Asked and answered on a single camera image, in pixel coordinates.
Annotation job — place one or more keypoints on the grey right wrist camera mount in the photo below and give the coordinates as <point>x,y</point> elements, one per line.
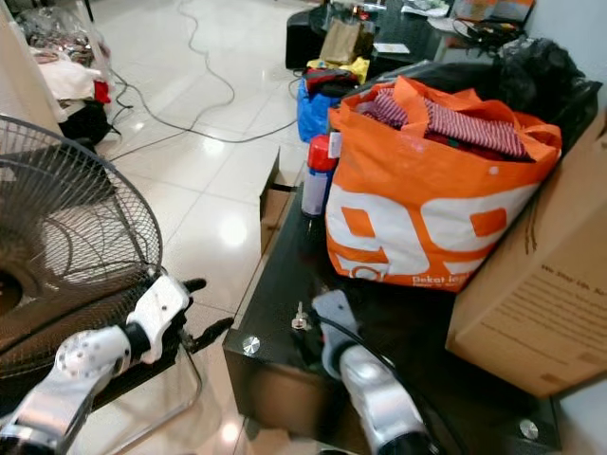
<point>334,318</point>

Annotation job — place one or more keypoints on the white paper sheet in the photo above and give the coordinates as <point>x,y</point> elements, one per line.
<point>391,47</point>

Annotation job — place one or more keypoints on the red capped spray can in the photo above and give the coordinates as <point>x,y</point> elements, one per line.
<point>315,180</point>

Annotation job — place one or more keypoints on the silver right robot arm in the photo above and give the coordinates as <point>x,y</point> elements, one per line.
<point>379,398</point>

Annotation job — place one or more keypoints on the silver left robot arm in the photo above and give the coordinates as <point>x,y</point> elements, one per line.
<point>57,389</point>

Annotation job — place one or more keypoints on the silver table bolt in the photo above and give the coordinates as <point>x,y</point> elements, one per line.
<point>250,345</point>
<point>528,428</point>

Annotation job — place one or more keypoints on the clear plastic bag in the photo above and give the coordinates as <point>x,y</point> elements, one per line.
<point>57,33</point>

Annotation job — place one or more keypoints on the red white striped cloth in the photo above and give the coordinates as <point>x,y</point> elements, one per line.
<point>474,128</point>

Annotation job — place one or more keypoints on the blue plastic bag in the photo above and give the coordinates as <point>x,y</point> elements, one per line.
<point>313,109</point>

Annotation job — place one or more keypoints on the large brown cardboard box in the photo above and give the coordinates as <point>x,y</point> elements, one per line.
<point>531,303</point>

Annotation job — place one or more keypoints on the small black bag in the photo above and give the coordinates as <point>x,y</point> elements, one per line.
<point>90,123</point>

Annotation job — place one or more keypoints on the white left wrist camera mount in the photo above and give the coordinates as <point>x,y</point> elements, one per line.
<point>161,308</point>

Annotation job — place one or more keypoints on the black glass table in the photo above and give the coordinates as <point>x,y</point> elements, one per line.
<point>285,284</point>

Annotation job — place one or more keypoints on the dark glass desk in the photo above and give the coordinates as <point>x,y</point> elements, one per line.
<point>417,28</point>

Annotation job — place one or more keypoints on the yellow cloth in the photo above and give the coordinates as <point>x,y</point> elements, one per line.
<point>358,68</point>

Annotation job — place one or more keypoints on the small open cardboard box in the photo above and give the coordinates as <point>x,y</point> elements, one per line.
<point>270,209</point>

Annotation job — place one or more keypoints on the orange white shopping bag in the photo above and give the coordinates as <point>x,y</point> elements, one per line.
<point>398,190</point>

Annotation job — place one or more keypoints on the black trash bag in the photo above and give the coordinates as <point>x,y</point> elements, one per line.
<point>531,71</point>

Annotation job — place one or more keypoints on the brown paper bag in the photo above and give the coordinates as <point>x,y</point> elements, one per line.
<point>341,43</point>

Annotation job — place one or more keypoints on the black stool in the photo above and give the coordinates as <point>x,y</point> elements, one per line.
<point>303,38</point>

